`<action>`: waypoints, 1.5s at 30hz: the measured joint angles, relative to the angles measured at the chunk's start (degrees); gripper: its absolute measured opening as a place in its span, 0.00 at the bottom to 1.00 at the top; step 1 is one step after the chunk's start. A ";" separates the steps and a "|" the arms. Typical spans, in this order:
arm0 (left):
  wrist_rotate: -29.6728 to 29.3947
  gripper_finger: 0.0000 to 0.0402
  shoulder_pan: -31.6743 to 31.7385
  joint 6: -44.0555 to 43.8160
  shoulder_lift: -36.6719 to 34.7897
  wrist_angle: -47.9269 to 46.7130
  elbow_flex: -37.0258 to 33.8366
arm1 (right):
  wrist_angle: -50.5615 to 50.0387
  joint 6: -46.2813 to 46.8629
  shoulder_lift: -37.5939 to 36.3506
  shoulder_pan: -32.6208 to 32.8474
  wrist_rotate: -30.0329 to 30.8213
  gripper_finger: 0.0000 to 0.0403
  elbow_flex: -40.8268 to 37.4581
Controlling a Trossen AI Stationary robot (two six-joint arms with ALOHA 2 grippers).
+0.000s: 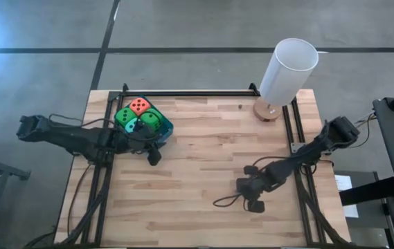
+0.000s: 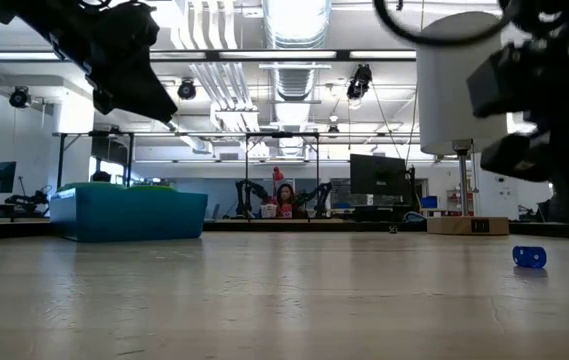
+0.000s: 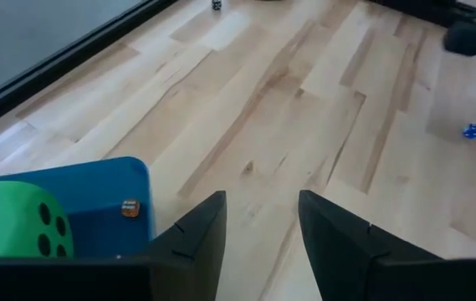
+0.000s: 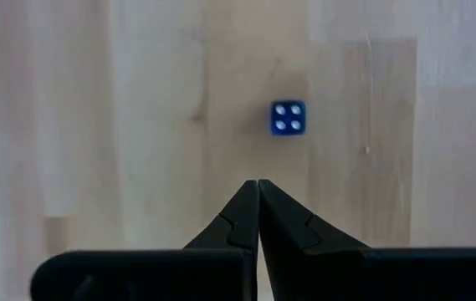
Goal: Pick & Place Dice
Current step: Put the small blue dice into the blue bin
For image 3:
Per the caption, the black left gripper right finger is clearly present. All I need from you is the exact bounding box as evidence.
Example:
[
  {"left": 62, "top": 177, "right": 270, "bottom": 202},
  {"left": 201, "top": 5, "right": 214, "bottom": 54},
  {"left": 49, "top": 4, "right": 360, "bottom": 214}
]
[{"left": 298, "top": 189, "right": 476, "bottom": 301}]

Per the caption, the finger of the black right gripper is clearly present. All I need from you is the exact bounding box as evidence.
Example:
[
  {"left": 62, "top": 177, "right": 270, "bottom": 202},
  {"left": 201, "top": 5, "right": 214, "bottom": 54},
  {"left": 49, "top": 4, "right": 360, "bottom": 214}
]
[{"left": 443, "top": 20, "right": 476, "bottom": 58}]

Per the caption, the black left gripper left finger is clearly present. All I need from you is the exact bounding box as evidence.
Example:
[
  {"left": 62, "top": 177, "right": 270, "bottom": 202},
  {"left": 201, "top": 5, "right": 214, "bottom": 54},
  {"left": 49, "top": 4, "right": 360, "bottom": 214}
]
[{"left": 0, "top": 190, "right": 228, "bottom": 301}]

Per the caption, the small orange die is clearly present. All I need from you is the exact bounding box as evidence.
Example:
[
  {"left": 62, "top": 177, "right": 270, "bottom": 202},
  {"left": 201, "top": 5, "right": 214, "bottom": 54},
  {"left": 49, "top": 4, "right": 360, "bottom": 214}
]
[{"left": 120, "top": 198, "right": 141, "bottom": 218}]

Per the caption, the large green foam die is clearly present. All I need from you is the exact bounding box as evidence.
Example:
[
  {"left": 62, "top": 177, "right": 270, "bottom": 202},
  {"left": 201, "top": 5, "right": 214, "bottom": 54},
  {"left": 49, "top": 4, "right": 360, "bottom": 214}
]
[{"left": 0, "top": 180, "right": 74, "bottom": 260}]

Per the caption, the blue plastic bin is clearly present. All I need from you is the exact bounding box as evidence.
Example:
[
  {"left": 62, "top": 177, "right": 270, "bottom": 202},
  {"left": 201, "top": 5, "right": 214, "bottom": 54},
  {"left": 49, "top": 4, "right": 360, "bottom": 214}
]
[{"left": 0, "top": 156, "right": 156, "bottom": 259}]

